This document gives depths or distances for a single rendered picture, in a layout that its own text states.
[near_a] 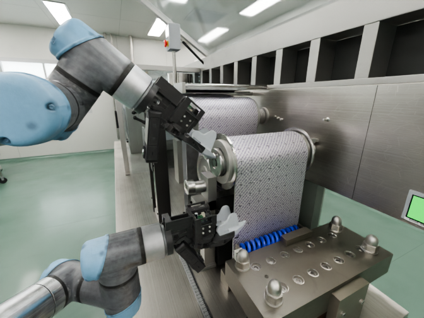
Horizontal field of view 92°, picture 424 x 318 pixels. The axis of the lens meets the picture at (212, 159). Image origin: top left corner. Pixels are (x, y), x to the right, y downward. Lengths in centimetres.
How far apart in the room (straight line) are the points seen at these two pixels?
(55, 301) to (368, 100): 80
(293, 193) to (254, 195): 14
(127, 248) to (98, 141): 567
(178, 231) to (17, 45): 598
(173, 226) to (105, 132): 563
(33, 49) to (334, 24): 591
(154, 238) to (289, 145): 40
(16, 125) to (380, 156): 66
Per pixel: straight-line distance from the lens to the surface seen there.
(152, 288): 69
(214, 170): 53
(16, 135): 28
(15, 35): 629
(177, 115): 43
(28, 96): 27
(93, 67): 41
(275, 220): 64
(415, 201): 62
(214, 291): 67
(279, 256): 59
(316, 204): 78
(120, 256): 46
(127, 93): 41
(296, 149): 60
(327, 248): 66
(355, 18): 71
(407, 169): 62
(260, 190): 55
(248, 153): 50
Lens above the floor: 141
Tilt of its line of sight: 17 degrees down
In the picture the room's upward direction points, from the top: straight up
